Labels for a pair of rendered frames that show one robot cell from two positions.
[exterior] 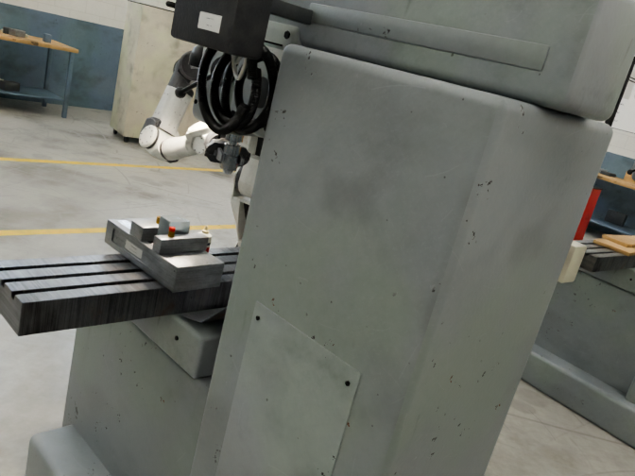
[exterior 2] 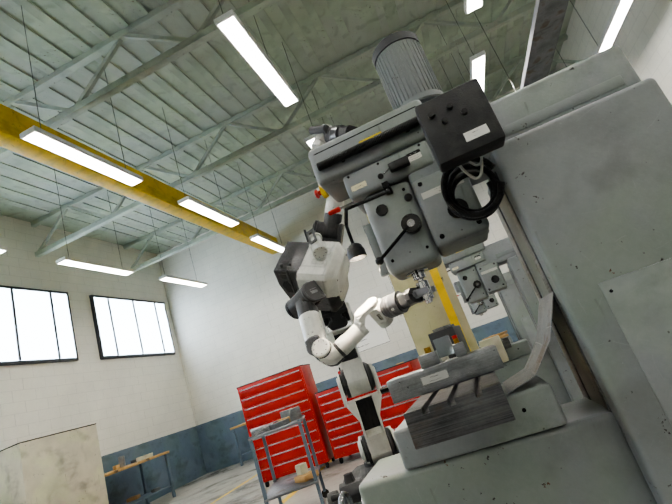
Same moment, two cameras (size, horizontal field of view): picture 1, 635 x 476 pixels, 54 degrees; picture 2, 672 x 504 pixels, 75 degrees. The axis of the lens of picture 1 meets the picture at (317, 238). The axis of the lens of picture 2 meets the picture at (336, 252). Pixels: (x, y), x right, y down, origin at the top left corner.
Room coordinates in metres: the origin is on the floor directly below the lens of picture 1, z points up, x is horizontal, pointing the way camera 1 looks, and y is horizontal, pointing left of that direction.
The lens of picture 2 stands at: (0.39, 1.29, 1.03)
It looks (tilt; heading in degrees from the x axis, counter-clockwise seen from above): 16 degrees up; 331
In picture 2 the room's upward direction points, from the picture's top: 19 degrees counter-clockwise
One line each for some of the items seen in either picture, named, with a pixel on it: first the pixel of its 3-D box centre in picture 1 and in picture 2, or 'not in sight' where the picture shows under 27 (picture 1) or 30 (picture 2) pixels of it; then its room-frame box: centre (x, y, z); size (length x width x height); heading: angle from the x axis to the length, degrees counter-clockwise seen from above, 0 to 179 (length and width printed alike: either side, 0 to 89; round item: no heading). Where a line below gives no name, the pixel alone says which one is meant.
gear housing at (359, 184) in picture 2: not in sight; (392, 180); (1.64, 0.25, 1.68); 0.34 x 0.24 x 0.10; 48
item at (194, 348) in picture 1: (198, 308); (475, 418); (1.67, 0.28, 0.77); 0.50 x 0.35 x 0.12; 48
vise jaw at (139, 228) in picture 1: (160, 229); (430, 359); (1.60, 0.42, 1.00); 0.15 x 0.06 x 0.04; 140
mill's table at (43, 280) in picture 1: (223, 275); (464, 386); (1.72, 0.24, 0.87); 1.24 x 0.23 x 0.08; 138
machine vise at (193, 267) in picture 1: (163, 245); (442, 367); (1.59, 0.40, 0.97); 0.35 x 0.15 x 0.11; 50
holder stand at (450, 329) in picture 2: not in sight; (451, 347); (2.10, -0.08, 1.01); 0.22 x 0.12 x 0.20; 131
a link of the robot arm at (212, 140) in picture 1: (224, 150); (405, 300); (1.76, 0.32, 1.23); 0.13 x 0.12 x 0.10; 113
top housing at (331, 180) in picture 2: not in sight; (374, 154); (1.66, 0.27, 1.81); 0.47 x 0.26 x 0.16; 48
